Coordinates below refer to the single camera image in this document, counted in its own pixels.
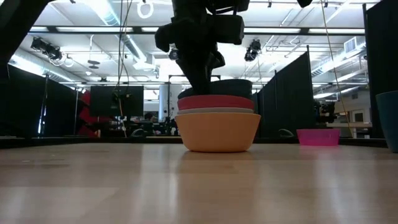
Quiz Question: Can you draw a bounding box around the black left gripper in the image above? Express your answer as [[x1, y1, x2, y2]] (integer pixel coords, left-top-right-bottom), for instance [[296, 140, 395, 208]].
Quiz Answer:
[[154, 0, 251, 96]]

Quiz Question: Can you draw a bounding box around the red bowl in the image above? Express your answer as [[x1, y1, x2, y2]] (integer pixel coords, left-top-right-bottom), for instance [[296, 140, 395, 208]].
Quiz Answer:
[[177, 94, 256, 111]]

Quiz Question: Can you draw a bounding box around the light grey bowl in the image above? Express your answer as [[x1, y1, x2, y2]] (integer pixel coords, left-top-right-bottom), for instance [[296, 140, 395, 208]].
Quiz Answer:
[[177, 106, 256, 115]]

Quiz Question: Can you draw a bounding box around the dark grey bowl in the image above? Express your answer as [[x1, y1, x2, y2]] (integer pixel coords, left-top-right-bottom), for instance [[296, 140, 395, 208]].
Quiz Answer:
[[177, 78, 254, 101]]

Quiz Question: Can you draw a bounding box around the orange bowl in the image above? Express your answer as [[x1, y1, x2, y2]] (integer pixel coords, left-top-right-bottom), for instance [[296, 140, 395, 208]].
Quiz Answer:
[[174, 112, 262, 154]]

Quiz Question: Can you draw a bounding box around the teal cup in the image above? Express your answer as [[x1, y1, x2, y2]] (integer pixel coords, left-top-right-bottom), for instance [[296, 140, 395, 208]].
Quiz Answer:
[[375, 90, 398, 154]]

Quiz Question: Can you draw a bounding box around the white round pillar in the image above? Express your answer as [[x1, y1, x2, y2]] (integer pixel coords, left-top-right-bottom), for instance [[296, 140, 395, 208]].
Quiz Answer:
[[158, 83, 183, 123]]

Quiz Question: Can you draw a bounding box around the black partition panel row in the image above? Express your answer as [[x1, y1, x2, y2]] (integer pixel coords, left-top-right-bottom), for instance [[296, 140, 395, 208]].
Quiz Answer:
[[252, 45, 315, 139]]

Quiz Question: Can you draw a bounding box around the black computer monitor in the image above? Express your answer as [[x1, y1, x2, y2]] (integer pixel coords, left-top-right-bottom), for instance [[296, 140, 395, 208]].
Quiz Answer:
[[90, 85, 145, 118]]

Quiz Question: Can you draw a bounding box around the background robot rig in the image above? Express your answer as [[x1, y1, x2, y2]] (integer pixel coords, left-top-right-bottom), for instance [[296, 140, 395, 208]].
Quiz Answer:
[[313, 99, 336, 125]]

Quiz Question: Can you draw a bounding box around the red background object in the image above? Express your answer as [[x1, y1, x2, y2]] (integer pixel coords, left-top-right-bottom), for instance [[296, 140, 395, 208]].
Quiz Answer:
[[77, 90, 108, 138]]

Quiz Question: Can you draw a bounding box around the black table rim bar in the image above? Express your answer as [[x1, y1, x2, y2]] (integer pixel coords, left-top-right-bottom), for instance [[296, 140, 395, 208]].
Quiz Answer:
[[0, 135, 389, 149]]

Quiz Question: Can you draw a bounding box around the pink translucent bowl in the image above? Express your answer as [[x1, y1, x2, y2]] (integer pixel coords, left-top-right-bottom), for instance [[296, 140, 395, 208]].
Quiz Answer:
[[296, 128, 341, 147]]

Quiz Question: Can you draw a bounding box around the white wall vent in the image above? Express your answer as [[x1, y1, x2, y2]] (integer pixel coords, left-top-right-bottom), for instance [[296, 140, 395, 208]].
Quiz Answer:
[[343, 36, 365, 54]]

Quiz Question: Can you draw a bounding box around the yellow hanging cable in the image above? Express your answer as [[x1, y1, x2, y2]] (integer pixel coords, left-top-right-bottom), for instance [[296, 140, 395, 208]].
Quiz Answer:
[[320, 0, 355, 138]]

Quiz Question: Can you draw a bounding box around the white hanging ring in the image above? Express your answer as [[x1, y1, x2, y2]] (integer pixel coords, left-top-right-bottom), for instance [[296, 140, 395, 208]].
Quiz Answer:
[[136, 0, 155, 19]]

